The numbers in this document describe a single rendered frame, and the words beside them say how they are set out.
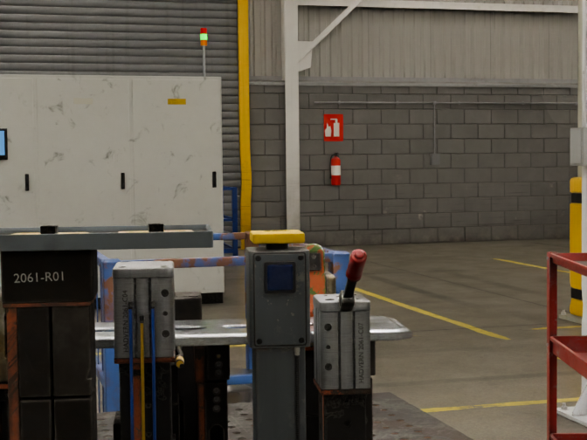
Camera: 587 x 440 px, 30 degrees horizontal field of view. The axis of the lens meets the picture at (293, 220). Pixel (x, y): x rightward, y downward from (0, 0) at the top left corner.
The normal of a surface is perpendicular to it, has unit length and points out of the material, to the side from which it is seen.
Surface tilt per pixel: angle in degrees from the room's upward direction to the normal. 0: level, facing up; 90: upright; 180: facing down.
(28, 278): 90
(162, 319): 90
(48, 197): 90
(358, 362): 90
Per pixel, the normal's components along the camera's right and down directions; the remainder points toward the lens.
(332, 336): 0.11, 0.05
